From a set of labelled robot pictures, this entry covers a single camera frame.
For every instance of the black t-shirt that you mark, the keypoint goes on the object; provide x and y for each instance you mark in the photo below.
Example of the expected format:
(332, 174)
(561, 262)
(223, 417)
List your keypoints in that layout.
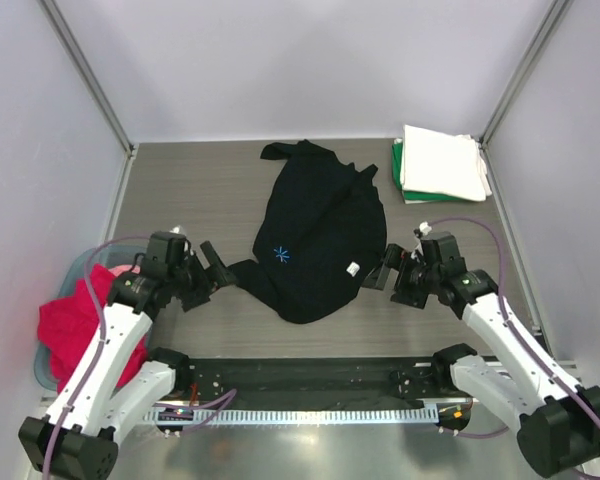
(323, 232)

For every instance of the blue plastic basket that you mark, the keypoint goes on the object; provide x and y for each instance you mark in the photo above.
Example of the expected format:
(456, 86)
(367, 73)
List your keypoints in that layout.
(114, 255)

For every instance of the folded green t-shirt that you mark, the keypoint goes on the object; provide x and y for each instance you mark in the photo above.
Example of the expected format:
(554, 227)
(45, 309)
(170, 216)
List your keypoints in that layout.
(398, 167)

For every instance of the red t-shirt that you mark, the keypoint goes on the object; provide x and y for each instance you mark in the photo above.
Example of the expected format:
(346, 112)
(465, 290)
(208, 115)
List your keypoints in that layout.
(67, 325)

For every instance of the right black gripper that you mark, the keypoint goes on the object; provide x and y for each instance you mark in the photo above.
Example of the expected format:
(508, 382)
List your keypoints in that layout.
(398, 258)

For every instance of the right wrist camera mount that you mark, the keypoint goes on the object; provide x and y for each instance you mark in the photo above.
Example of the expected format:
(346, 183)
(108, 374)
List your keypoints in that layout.
(420, 233)

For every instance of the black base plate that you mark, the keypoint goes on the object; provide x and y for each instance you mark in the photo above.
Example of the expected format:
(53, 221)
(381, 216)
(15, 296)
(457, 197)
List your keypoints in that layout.
(318, 383)

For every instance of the left aluminium frame post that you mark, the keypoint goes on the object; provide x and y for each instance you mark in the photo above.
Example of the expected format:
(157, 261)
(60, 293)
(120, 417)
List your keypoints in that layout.
(80, 62)

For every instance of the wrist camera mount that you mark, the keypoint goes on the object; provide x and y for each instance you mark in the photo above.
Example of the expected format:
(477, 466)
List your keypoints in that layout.
(420, 233)
(179, 230)

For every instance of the pink t-shirt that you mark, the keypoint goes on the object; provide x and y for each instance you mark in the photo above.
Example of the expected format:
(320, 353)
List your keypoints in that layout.
(120, 269)

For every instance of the slotted cable duct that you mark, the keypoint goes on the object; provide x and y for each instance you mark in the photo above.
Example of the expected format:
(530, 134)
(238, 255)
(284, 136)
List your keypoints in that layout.
(178, 418)

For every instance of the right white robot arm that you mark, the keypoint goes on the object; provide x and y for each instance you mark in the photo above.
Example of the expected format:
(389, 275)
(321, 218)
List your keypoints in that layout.
(556, 420)

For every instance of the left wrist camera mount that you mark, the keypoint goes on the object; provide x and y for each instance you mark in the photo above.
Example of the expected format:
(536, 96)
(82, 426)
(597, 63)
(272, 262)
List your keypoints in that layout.
(179, 230)

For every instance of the aluminium rail bracket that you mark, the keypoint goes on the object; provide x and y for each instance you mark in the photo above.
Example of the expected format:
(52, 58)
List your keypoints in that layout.
(569, 367)

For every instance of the aluminium frame post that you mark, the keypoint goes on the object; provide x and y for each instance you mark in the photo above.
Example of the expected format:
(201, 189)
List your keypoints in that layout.
(541, 38)
(80, 62)

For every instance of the right aluminium frame post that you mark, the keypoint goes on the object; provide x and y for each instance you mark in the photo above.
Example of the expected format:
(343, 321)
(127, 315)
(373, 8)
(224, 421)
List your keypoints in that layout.
(541, 38)

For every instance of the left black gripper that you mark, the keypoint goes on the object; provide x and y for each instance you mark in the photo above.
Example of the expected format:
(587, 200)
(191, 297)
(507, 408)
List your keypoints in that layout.
(220, 276)

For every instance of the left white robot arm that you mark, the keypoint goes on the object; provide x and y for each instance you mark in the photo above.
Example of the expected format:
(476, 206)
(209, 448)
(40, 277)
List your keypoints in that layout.
(81, 432)

